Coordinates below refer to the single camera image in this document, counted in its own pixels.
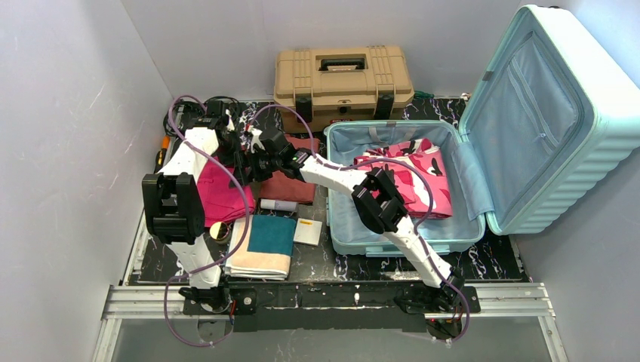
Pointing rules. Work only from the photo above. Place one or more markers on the rust red cloth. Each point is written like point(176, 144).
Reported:
point(281, 188)

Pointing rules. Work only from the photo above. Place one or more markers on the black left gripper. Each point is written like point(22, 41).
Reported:
point(233, 145)

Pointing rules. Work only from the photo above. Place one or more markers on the light blue open suitcase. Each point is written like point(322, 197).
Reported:
point(552, 116)

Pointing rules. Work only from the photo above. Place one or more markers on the gold round compact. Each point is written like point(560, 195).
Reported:
point(220, 232)

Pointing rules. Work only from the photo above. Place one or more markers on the tan plastic toolbox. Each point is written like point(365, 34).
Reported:
point(319, 87)

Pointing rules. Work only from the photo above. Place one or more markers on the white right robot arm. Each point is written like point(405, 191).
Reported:
point(378, 202)

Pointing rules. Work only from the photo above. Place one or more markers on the pink camouflage pants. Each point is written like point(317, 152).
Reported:
point(417, 189)

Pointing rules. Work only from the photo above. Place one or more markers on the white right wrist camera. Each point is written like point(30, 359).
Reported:
point(256, 144)

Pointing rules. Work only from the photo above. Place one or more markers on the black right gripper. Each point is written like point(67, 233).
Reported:
point(254, 167)

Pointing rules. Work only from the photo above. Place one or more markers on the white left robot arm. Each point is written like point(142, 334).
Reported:
point(173, 208)

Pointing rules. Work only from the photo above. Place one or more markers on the green handled screwdriver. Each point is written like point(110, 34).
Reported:
point(418, 94)

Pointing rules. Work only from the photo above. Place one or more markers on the orange handled screwdriver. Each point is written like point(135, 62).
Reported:
point(159, 163)

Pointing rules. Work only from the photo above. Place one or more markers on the white square packet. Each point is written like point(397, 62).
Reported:
point(308, 232)

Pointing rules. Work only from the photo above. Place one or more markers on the teal and beige folded towel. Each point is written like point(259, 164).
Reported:
point(266, 250)

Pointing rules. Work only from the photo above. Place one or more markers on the magenta shorts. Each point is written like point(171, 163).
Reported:
point(221, 200)

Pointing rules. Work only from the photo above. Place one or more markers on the white lavender tube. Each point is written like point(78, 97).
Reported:
point(278, 205)

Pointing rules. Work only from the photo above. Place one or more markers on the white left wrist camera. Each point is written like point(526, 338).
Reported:
point(230, 125)

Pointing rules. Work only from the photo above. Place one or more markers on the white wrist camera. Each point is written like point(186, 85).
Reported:
point(230, 125)
point(256, 144)

